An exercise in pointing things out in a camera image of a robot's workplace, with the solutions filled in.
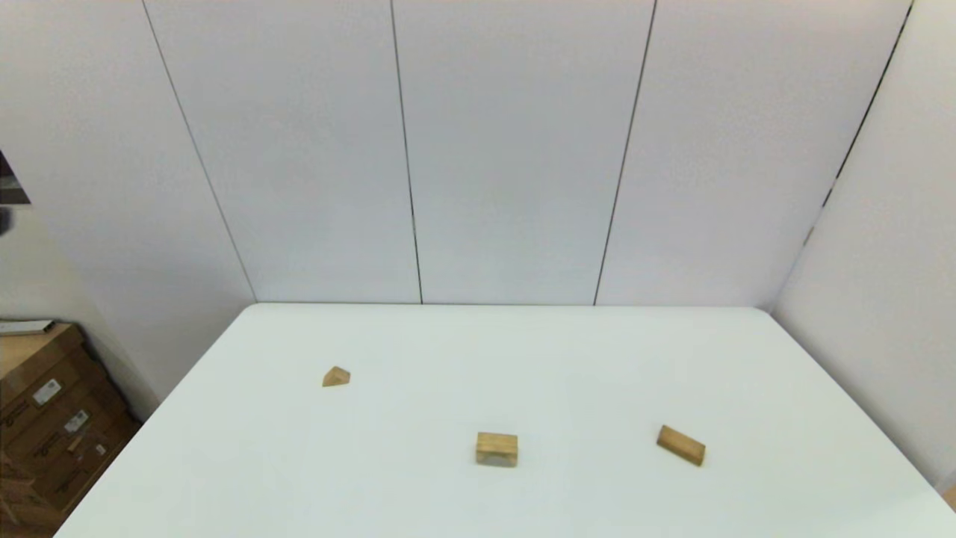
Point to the triangular wooden building block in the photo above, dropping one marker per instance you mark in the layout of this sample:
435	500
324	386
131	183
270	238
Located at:
336	377

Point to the large cardboard box with labels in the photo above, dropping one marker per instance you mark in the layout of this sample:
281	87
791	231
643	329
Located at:
52	403

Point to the flat white board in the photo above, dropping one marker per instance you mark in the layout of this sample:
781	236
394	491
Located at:
22	327

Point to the small plain cardboard box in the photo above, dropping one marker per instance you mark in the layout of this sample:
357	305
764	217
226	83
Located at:
22	501

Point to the rectangular wooden building block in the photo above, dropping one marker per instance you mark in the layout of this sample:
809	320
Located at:
680	445

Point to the arched wooden building block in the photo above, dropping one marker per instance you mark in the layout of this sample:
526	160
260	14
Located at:
497	448

